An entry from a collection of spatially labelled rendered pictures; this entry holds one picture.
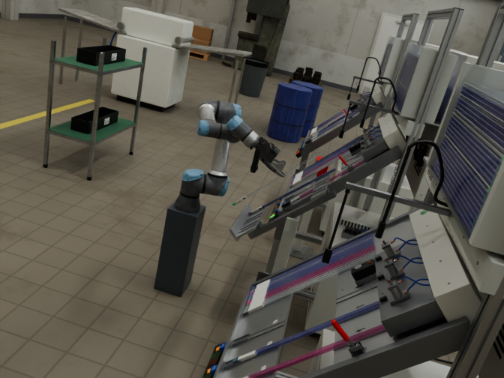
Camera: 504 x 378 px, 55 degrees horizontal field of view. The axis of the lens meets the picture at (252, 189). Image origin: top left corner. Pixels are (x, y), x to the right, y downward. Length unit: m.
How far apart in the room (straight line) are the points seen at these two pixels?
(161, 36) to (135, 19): 0.43
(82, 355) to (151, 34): 5.21
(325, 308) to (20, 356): 1.57
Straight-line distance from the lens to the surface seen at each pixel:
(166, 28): 6.99
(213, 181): 2.75
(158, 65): 6.93
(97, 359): 2.58
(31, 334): 2.73
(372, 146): 2.53
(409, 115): 2.44
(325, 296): 2.81
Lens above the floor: 1.74
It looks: 21 degrees down
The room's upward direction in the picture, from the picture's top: 13 degrees clockwise
